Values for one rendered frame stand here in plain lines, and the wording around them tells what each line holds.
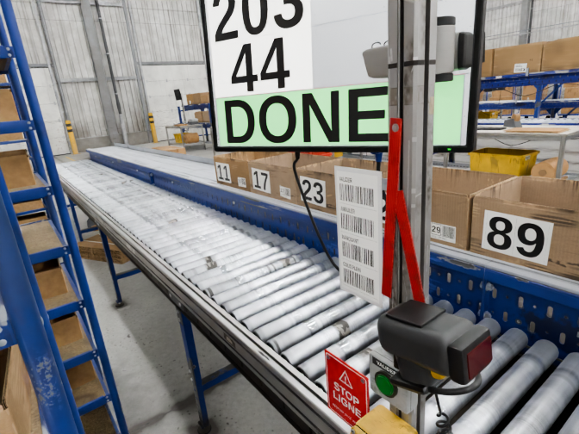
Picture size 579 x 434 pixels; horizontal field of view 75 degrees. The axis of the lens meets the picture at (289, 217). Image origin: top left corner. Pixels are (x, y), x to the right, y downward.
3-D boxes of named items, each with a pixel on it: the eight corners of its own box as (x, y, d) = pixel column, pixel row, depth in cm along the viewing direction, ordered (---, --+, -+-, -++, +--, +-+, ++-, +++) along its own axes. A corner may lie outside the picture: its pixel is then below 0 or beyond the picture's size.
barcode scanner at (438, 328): (469, 435, 39) (461, 344, 37) (380, 387, 49) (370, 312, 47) (500, 402, 43) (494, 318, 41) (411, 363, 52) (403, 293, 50)
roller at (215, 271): (187, 281, 135) (189, 294, 136) (301, 239, 163) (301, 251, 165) (182, 277, 139) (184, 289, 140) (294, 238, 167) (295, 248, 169)
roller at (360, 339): (291, 364, 87) (305, 382, 84) (426, 286, 116) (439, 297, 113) (288, 376, 90) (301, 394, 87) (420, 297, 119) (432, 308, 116)
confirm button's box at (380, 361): (367, 391, 57) (365, 352, 54) (380, 381, 58) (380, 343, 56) (405, 418, 51) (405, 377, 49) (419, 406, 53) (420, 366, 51)
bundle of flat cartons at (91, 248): (158, 245, 390) (157, 233, 386) (123, 264, 350) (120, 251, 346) (111, 239, 419) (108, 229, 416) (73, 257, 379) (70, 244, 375)
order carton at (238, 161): (216, 183, 229) (212, 156, 224) (257, 175, 245) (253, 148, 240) (251, 193, 198) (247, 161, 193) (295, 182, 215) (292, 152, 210)
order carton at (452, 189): (362, 224, 138) (360, 178, 133) (412, 205, 154) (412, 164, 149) (465, 252, 108) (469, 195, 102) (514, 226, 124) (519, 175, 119)
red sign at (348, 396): (327, 407, 70) (323, 350, 67) (331, 405, 71) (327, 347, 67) (398, 468, 58) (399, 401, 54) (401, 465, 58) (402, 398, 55)
